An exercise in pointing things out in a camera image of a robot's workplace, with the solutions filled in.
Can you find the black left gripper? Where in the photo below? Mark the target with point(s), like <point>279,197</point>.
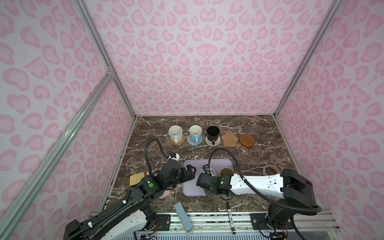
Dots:
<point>186,177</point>

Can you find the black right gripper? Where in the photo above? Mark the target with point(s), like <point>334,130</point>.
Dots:
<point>207,193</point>

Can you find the yellow beige mug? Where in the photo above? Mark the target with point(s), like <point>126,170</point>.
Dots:
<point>226,171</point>

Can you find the lavender mug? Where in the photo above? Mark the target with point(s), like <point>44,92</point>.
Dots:
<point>213,173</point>

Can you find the white speckled mug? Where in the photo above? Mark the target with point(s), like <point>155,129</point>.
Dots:
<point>175,132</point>

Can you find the flower shaped cork coaster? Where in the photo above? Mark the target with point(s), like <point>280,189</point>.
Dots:
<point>230,140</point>

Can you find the light blue mug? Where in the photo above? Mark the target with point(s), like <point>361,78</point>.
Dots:
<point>195,130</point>

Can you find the round brown cork coaster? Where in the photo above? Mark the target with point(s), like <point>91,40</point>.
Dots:
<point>247,141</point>

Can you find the black mug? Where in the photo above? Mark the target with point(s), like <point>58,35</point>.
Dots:
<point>213,133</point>

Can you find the blue woven round coaster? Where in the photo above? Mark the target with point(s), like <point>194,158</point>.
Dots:
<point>194,140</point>

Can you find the white multicolour stitched coaster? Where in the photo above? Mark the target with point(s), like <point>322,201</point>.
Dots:
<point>216,142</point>

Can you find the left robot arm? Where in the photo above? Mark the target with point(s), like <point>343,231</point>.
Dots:
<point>133,212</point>

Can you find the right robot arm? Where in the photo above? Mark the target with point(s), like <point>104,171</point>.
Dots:
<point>288,193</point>

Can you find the orange woven rattan coaster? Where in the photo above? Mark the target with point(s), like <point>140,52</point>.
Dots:
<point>178,142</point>

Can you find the pink pencil case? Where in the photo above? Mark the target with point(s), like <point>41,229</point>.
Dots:
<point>166,194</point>

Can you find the lavender plastic tray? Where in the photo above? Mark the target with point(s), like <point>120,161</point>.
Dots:
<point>190,189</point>

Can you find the yellow calculator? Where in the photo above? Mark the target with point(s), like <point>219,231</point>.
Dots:
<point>136,178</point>

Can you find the light blue whiteboard eraser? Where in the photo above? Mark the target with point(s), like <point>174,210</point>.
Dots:
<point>186,222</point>

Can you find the white tape roll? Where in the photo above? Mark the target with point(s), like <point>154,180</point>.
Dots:
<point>269,170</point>

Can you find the black marker pen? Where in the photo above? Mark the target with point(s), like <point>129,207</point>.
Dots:
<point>231,221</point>

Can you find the left diagonal aluminium strut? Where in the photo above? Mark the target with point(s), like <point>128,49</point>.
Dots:
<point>21,204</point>

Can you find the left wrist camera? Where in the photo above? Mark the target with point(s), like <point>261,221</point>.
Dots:
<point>173,156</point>

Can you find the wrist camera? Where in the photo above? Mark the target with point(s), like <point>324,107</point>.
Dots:
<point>173,156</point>
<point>205,169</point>

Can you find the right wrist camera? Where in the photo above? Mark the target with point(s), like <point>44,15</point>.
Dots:
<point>205,169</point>

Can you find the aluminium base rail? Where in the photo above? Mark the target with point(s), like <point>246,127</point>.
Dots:
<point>216,226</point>

